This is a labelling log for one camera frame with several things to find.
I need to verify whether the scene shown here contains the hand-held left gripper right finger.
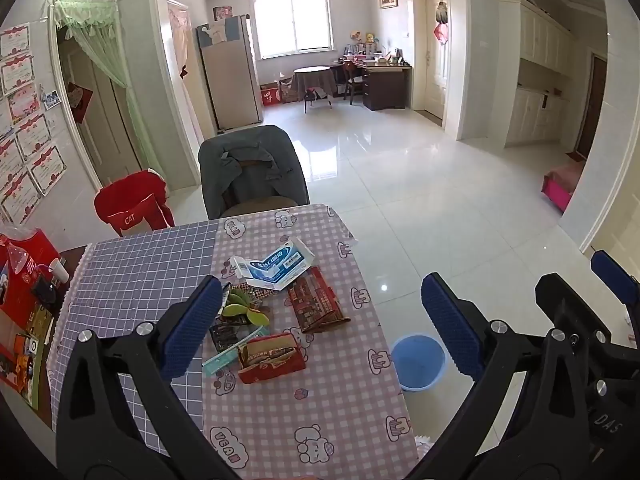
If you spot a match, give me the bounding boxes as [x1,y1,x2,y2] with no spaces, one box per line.
[405,272,594,480]

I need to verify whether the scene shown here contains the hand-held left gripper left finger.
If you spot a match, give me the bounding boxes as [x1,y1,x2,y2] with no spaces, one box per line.
[55,275,236,480]

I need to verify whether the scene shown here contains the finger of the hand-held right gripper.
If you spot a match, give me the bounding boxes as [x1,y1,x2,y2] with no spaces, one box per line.
[534,272,615,348]
[590,250,640,348]

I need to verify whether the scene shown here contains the green snack packet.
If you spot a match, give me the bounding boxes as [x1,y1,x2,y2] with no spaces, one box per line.
[202,329,264,377]

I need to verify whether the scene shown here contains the blue plastic waste bin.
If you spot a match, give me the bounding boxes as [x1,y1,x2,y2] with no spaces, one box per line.
[390,334,447,393]

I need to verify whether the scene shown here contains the dark brown wrapper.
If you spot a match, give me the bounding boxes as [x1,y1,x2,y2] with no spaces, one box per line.
[210,324,242,356]

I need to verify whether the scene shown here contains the cream panel door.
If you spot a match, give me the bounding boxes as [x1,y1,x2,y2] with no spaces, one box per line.
[592,175,640,266]

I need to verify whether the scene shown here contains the green leaf-shaped wrappers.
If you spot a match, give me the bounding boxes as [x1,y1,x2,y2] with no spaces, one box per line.
[220,282,273,328]

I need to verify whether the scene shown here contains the grey grid tablecloth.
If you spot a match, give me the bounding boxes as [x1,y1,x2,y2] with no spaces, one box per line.
[48,220,221,461]

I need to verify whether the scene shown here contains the red open carton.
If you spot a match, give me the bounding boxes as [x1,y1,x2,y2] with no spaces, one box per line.
[236,332,307,385]

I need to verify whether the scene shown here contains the pink low seat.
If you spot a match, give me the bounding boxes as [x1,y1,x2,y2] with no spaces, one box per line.
[541,161,586,213]

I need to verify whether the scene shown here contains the white and blue carton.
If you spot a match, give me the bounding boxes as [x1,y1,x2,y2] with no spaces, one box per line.
[229,236,316,292]

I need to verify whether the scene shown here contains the red brown patterned carton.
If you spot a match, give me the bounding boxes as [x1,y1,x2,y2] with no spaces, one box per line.
[286,266,352,335]

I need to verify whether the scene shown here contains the brown dining chair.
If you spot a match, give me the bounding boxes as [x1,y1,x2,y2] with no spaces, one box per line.
[220,157,299,220]

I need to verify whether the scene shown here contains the pink checked tablecloth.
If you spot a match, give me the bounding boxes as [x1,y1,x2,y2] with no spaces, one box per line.
[200,203,420,480]

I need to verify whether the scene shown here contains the small black case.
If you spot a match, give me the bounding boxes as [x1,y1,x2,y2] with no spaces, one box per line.
[31,275,63,304]

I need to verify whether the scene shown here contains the chair with red cover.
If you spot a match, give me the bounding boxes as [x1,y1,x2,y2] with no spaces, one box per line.
[94,170,176,238]

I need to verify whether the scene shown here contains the brown door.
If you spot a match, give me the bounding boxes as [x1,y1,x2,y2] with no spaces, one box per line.
[575,54,608,158]

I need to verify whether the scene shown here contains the colourful flat boxes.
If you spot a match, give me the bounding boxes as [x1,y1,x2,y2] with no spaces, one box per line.
[0,305,56,411]

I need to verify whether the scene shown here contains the chair with grey jacket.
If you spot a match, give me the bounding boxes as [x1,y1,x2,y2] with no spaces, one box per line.
[198,125,311,221]

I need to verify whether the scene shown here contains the white door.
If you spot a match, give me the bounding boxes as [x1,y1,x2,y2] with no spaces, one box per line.
[424,0,447,120]

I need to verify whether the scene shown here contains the dark wooden desk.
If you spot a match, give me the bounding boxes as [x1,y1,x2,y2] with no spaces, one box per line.
[345,57,413,112]

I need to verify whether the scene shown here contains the beige refrigerator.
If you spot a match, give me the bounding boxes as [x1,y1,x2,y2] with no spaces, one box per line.
[195,14,264,130]

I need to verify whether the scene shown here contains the red diamond door decoration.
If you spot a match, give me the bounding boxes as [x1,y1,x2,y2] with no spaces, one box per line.
[66,82,94,123]

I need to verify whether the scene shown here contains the dark wooden chair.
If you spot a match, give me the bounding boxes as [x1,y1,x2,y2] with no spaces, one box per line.
[342,60,369,106]

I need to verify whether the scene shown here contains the round table with brown cloth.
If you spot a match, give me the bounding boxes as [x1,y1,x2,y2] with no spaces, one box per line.
[290,65,338,113]

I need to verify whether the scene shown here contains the assorted desk ornaments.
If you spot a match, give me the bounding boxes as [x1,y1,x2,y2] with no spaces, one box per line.
[342,30,407,66]

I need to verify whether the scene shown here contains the blue refrigerator cover cloth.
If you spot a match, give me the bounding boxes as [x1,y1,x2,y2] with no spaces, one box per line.
[196,14,251,52]

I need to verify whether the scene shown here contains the green lace curtain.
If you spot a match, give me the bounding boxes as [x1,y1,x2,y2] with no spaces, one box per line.
[47,0,166,171]

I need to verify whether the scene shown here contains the pink curtain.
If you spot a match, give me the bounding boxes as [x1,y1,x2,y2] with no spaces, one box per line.
[167,0,194,81]

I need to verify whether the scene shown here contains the hanging door decoration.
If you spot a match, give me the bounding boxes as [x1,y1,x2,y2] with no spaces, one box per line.
[434,2,450,44]

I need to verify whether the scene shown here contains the window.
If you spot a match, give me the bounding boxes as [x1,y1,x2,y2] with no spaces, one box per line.
[252,0,333,60]

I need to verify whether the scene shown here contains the white wall cabinets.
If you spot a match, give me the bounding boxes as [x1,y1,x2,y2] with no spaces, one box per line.
[497,0,576,150]

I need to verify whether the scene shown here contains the group of wall certificates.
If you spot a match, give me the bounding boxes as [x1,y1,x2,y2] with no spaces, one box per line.
[0,24,68,226]

